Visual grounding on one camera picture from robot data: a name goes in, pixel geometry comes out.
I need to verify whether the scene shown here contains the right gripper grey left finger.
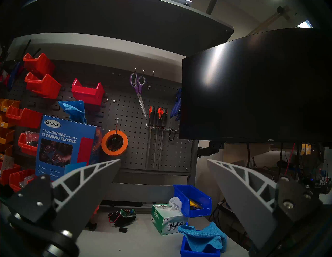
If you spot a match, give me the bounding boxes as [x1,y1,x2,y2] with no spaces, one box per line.
[6,159,122,241]

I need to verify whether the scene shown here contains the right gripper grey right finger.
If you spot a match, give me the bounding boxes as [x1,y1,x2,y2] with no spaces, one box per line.
[206,159,322,252]

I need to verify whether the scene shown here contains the orange tape roll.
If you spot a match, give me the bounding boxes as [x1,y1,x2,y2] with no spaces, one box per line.
[101,130,128,156]

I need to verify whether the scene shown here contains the green circuit board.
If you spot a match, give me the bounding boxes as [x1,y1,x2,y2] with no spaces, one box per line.
[108,208,137,233]

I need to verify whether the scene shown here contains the blue storage bin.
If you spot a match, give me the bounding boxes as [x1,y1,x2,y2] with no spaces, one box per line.
[173,184,212,218]
[180,222,221,257]

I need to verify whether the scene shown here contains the blue microfiber cloth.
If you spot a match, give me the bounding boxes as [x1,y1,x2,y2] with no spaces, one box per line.
[178,222,228,253]

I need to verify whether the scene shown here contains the blue cleaning cloths box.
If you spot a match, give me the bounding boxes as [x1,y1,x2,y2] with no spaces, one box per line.
[35,115,102,181]

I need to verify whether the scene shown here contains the dark grey pegboard panel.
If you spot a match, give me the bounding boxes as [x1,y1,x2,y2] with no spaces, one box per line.
[106,75,199,174]

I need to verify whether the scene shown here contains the red storage bin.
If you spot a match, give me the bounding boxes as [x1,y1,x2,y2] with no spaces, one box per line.
[18,132,39,156]
[0,155,22,185]
[9,169,35,192]
[25,73,62,99]
[6,106,43,129]
[23,53,56,78]
[71,78,105,106]

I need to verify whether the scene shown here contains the white tissue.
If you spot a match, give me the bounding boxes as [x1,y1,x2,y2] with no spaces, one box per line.
[169,196,183,211]

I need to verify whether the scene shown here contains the blue cloth in box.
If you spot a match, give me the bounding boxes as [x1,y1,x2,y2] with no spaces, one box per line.
[58,100,87,124]

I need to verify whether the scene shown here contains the green white Kimtech tissue box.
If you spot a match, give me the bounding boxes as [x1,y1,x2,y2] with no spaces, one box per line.
[151,203,188,235]

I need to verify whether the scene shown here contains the yellow storage bin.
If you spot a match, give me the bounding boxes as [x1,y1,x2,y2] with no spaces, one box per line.
[0,114,15,129]
[0,145,13,161]
[0,128,15,145]
[0,99,20,112]

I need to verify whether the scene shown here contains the black curved Dell monitor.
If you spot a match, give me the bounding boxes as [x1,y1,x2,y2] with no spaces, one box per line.
[179,27,332,143]

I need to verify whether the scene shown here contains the blue pliers on pegboard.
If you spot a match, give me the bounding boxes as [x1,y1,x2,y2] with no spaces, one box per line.
[170,88,182,122]

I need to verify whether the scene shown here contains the dark louvered bin panel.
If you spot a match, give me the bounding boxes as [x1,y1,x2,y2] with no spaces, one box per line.
[0,60,112,161]

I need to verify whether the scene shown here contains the dark overhead workbench shelf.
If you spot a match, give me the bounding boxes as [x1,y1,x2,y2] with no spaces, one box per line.
[8,0,234,57]

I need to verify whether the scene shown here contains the black rail yellow labels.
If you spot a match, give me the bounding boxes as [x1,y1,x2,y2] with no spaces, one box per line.
[100,199,156,208]

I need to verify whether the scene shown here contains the orange black handled file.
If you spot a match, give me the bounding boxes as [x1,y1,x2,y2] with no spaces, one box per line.
[159,108,168,166]
[145,106,155,169]

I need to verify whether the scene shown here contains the purple handled scissors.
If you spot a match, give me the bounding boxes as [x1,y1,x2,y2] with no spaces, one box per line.
[130,72,147,117]

